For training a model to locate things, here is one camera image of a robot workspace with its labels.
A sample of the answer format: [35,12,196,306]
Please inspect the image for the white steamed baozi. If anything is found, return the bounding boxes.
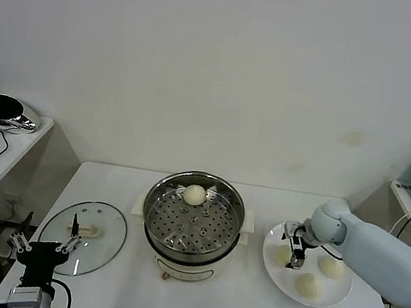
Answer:
[181,182,208,208]
[273,244,295,267]
[293,271,328,300]
[317,254,348,281]

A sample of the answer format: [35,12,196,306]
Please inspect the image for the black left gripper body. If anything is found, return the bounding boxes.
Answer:
[11,236,72,291]

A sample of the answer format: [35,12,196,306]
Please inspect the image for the cream electric cooker base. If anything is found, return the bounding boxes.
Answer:
[122,192,259,293]

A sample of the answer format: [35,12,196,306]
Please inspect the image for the white round plate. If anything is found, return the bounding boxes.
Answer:
[254,216,361,308]

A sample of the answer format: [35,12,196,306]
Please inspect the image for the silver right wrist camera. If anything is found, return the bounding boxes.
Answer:
[280,220,306,244]

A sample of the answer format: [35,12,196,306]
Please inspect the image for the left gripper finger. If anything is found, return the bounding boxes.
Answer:
[54,211,86,257]
[6,208,38,256]

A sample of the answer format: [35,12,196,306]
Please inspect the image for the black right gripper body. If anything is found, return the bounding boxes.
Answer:
[289,231,312,260]

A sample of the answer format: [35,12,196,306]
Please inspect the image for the white laptop cable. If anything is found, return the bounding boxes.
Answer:
[389,207,411,238]

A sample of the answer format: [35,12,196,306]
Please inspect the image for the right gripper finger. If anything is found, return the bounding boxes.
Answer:
[285,250,308,273]

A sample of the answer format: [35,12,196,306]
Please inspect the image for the silver black headset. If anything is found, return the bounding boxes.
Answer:
[0,94,46,135]

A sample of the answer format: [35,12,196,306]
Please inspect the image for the perforated steel steamer basket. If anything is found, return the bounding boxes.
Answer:
[136,164,252,264]

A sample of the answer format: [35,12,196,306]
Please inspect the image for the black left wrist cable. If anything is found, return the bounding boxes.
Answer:
[47,280,76,308]

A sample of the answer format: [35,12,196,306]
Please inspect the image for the glass lid with cream handle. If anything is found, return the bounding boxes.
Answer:
[34,194,132,284]

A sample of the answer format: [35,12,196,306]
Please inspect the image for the black laptop cable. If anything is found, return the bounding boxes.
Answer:
[393,211,411,242]

